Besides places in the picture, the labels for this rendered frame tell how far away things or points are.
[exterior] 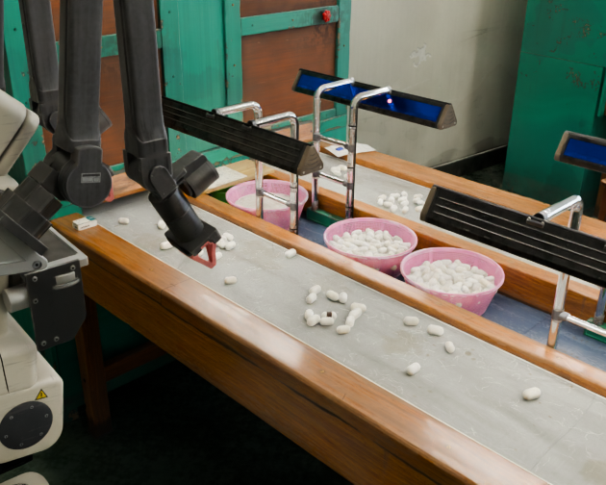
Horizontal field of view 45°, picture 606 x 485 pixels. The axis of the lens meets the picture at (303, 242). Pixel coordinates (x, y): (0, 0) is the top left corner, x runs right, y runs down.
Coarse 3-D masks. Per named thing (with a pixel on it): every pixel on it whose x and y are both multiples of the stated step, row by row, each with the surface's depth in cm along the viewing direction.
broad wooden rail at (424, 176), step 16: (320, 144) 285; (368, 160) 270; (384, 160) 270; (400, 160) 270; (400, 176) 259; (416, 176) 254; (432, 176) 255; (448, 176) 255; (464, 192) 241; (480, 192) 241; (496, 192) 241; (512, 208) 230; (528, 208) 230; (544, 208) 230; (592, 224) 219
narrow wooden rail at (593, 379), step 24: (216, 216) 227; (240, 216) 222; (288, 240) 207; (336, 264) 194; (360, 264) 194; (384, 288) 184; (408, 288) 182; (432, 312) 174; (456, 312) 172; (480, 336) 166; (504, 336) 163; (528, 360) 158; (552, 360) 155; (576, 360) 155; (576, 384) 151; (600, 384) 147
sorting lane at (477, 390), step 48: (144, 240) 212; (240, 240) 212; (240, 288) 187; (288, 288) 187; (336, 288) 187; (336, 336) 167; (384, 336) 167; (432, 336) 167; (384, 384) 151; (432, 384) 151; (480, 384) 151; (528, 384) 151; (480, 432) 138; (528, 432) 138; (576, 432) 138; (576, 480) 127
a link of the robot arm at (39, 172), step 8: (56, 152) 118; (64, 152) 117; (48, 160) 117; (56, 160) 116; (64, 160) 115; (32, 168) 116; (40, 168) 115; (48, 168) 114; (56, 168) 115; (32, 176) 115; (40, 176) 113; (48, 176) 113; (56, 176) 114; (40, 184) 112; (48, 184) 113; (56, 184) 114; (56, 192) 114; (64, 200) 116
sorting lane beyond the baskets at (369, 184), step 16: (336, 160) 277; (304, 176) 260; (336, 176) 261; (368, 176) 261; (384, 176) 261; (368, 192) 247; (384, 192) 247; (400, 192) 247; (416, 192) 247; (384, 208) 235; (400, 208) 235; (512, 256) 205
